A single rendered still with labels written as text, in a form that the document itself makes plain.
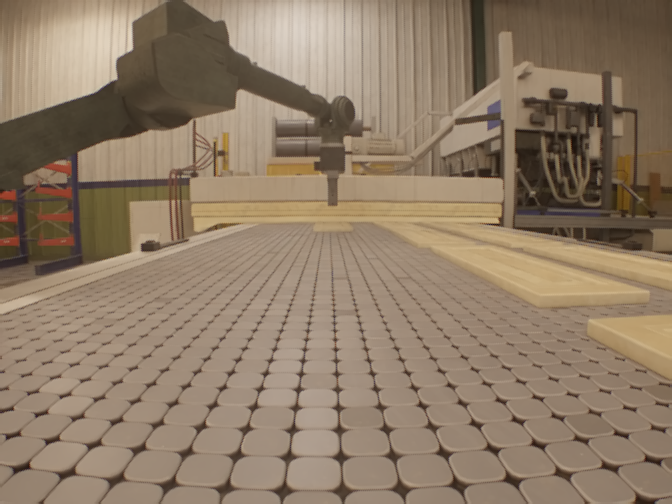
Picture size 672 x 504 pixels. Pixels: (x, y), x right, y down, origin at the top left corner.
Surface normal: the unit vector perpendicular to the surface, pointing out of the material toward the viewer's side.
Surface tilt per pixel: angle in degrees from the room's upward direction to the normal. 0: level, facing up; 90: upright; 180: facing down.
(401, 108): 90
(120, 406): 0
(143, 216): 90
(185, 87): 90
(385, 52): 90
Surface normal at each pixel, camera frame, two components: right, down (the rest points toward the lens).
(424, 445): 0.00, -0.99
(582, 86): 0.02, 0.12
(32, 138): 0.90, -0.02
